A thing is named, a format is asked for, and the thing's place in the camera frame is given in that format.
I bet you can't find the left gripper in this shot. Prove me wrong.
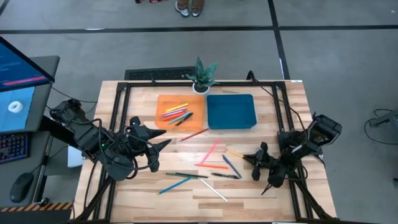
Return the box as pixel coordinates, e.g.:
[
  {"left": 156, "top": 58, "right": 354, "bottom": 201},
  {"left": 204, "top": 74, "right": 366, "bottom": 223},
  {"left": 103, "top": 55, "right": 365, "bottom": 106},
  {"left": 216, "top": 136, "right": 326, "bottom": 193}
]
[{"left": 126, "top": 116, "right": 173, "bottom": 156}]

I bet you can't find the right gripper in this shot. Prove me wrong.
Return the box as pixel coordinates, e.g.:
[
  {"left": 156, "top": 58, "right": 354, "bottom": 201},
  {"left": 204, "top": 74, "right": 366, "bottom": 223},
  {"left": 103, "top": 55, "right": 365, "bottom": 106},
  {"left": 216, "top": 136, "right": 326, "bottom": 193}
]
[{"left": 243, "top": 142, "right": 289, "bottom": 187}]

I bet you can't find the yellow colored pencil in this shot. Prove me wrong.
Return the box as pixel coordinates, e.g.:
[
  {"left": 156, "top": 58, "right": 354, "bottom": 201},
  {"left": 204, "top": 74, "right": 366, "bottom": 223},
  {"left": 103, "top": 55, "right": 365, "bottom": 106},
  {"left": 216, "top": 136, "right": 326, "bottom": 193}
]
[{"left": 226, "top": 149, "right": 246, "bottom": 159}]

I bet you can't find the blue ballpoint pen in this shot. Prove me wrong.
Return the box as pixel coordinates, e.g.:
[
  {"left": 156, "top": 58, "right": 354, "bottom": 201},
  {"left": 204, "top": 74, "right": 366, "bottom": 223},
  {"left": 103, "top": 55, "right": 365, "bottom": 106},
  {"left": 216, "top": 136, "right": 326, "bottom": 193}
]
[{"left": 221, "top": 154, "right": 243, "bottom": 179}]

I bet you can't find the orange highlighter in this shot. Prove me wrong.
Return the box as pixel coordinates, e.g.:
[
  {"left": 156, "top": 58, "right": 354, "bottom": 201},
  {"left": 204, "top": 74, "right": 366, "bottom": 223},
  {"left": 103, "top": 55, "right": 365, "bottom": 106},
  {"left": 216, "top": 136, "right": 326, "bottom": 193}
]
[{"left": 162, "top": 111, "right": 186, "bottom": 123}]

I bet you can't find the purple pen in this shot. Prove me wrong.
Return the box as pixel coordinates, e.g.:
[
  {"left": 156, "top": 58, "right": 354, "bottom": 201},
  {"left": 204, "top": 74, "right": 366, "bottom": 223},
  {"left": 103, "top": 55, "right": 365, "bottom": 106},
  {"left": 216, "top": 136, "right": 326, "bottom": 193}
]
[{"left": 161, "top": 109, "right": 187, "bottom": 118}]

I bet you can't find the teal pen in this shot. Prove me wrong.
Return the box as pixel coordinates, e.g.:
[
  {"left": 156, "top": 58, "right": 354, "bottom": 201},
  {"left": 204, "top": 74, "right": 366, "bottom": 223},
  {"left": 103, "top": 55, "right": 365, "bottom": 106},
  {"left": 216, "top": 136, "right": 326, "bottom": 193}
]
[{"left": 167, "top": 111, "right": 192, "bottom": 125}]

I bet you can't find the pink pen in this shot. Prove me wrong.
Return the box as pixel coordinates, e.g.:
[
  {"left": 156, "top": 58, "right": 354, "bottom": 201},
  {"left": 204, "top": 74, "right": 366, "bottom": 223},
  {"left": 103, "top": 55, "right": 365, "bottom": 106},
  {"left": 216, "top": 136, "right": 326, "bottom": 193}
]
[{"left": 161, "top": 106, "right": 188, "bottom": 114}]

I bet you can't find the black marker pen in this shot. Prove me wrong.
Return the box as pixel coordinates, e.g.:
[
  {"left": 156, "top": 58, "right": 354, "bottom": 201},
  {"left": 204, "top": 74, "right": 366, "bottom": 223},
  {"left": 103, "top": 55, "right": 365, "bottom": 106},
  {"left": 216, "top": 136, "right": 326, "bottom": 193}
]
[{"left": 174, "top": 112, "right": 194, "bottom": 127}]

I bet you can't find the clear pen with black grip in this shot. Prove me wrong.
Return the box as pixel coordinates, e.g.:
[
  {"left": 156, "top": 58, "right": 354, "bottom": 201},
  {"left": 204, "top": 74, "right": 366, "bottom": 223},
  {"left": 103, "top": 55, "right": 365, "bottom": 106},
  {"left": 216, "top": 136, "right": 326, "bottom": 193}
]
[{"left": 211, "top": 172, "right": 241, "bottom": 180}]

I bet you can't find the red colored pencil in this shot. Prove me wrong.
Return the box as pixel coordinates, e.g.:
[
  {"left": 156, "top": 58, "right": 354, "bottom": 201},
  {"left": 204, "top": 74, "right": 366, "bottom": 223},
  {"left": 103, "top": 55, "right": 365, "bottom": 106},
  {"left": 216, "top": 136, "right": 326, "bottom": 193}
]
[{"left": 179, "top": 128, "right": 210, "bottom": 142}]

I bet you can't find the yellow highlighter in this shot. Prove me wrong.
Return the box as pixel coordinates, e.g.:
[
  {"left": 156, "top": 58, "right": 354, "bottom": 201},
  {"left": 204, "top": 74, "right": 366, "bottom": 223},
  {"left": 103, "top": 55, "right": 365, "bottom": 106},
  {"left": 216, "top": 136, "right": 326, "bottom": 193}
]
[{"left": 164, "top": 103, "right": 189, "bottom": 113}]

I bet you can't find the orange colored pencil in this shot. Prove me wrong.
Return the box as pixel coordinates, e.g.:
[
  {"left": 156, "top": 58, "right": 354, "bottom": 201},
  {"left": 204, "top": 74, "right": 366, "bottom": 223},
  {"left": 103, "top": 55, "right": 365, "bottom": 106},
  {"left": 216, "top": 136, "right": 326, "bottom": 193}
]
[{"left": 194, "top": 162, "right": 229, "bottom": 170}]

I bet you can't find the pink colored pencil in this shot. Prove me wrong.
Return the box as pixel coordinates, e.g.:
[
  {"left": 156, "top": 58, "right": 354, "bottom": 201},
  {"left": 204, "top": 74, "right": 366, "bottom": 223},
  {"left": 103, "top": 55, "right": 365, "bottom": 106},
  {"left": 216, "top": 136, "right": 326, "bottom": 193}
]
[{"left": 198, "top": 138, "right": 223, "bottom": 165}]

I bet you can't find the white colored pencil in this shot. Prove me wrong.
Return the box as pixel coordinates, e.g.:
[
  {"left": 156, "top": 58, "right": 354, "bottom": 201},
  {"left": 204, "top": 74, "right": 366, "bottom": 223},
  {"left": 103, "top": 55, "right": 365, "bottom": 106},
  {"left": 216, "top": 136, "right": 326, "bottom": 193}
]
[{"left": 200, "top": 178, "right": 229, "bottom": 202}]

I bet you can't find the translucent orange plastic tray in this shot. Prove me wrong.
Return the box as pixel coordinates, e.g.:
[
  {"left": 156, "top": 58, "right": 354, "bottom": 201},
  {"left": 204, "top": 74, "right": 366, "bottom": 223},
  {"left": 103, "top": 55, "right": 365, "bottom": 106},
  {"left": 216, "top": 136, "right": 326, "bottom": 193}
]
[{"left": 154, "top": 94, "right": 205, "bottom": 131}]

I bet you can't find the blue colored pencil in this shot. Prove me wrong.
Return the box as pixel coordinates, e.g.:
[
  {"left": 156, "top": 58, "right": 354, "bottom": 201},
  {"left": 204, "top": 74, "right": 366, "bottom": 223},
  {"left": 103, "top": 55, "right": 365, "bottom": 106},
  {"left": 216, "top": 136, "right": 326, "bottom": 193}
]
[{"left": 157, "top": 177, "right": 192, "bottom": 195}]

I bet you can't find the blue plastic tray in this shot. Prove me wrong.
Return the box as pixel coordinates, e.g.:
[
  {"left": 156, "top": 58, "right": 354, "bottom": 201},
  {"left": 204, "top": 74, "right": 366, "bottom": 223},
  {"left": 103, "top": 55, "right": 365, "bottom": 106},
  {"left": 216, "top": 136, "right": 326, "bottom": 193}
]
[{"left": 206, "top": 93, "right": 258, "bottom": 130}]

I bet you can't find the white plant pot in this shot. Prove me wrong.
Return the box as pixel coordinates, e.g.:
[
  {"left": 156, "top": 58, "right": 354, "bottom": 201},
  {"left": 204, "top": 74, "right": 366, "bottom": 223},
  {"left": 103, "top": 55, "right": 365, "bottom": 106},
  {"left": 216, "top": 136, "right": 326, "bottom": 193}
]
[{"left": 192, "top": 82, "right": 211, "bottom": 95}]

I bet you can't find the black floor mat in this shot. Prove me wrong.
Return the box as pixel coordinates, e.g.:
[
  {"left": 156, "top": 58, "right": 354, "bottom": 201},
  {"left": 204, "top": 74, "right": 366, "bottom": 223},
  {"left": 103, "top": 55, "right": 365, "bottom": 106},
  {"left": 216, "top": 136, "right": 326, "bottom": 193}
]
[{"left": 124, "top": 66, "right": 197, "bottom": 81}]

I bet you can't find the green snake plant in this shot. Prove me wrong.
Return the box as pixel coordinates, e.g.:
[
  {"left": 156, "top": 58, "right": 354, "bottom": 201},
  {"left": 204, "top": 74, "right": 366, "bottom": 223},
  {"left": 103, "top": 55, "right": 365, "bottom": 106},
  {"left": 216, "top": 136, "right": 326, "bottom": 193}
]
[{"left": 185, "top": 56, "right": 220, "bottom": 89}]

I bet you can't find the white box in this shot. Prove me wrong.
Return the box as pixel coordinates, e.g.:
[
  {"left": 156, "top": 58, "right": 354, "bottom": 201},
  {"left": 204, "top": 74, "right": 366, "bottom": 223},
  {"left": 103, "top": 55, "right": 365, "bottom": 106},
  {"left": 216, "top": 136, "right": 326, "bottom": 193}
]
[{"left": 67, "top": 145, "right": 85, "bottom": 169}]

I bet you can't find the grey side desk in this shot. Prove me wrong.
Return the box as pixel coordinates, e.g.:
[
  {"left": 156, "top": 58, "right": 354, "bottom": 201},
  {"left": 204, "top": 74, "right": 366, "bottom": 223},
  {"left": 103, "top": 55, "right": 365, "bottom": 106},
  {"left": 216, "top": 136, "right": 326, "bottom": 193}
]
[{"left": 0, "top": 55, "right": 62, "bottom": 208}]

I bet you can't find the grey floor device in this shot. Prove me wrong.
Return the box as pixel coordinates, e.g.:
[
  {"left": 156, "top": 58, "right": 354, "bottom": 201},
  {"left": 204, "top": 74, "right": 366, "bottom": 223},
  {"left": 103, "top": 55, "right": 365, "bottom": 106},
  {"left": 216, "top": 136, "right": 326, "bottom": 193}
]
[{"left": 369, "top": 108, "right": 398, "bottom": 129}]

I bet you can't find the yellow black hazard strip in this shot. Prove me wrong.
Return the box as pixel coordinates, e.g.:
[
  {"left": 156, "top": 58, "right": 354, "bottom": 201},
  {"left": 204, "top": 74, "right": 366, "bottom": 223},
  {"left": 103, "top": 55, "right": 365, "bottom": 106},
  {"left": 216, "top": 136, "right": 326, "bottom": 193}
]
[{"left": 0, "top": 202, "right": 73, "bottom": 213}]

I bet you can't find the black computer mouse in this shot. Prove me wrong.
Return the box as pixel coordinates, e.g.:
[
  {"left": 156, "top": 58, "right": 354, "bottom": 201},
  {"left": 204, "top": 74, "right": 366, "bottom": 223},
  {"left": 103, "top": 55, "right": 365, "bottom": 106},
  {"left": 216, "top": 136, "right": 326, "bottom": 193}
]
[{"left": 9, "top": 172, "right": 35, "bottom": 204}]

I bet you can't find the black backlit keyboard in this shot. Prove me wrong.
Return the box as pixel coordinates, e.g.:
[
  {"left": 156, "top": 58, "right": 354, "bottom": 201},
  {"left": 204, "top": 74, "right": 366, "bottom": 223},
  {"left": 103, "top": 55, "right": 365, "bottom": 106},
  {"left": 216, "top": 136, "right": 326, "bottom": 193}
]
[{"left": 0, "top": 132, "right": 29, "bottom": 165}]

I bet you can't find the computer monitor with blue screen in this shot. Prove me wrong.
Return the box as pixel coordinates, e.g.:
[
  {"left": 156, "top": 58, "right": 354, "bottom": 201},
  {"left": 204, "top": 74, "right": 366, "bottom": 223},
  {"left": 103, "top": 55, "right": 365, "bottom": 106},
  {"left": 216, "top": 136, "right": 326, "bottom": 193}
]
[{"left": 0, "top": 35, "right": 56, "bottom": 93}]

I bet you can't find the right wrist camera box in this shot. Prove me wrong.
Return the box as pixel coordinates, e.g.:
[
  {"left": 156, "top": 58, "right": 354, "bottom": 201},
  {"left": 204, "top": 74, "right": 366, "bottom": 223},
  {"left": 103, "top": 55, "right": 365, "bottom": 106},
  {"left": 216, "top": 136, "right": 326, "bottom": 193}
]
[{"left": 251, "top": 164, "right": 266, "bottom": 182}]

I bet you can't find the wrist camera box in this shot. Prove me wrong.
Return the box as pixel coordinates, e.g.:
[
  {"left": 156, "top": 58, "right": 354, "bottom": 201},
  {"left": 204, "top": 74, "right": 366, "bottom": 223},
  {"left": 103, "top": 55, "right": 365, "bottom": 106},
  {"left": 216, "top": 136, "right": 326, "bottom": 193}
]
[
  {"left": 251, "top": 164, "right": 266, "bottom": 182},
  {"left": 148, "top": 151, "right": 162, "bottom": 174}
]

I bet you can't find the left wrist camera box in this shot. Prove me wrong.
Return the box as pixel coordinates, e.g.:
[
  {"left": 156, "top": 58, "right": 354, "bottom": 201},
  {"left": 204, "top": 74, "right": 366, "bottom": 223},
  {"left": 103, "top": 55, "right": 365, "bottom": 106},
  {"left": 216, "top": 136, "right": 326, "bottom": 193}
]
[{"left": 148, "top": 151, "right": 162, "bottom": 174}]

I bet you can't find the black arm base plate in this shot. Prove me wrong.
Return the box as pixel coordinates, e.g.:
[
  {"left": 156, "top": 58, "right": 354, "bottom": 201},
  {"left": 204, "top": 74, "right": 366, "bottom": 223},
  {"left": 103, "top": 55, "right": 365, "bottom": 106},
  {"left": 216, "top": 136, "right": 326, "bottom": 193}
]
[{"left": 277, "top": 130, "right": 324, "bottom": 158}]

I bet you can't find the black aluminium table frame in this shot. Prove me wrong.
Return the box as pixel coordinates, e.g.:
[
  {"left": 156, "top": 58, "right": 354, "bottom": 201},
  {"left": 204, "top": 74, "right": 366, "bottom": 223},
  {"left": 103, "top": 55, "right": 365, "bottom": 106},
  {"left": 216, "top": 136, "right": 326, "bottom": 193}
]
[{"left": 70, "top": 79, "right": 340, "bottom": 223}]

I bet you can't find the black floor cable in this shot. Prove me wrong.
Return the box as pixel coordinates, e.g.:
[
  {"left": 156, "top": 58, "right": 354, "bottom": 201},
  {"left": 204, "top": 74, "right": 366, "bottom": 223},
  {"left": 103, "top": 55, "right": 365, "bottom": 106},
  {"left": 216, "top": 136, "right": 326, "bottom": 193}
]
[{"left": 363, "top": 108, "right": 398, "bottom": 146}]

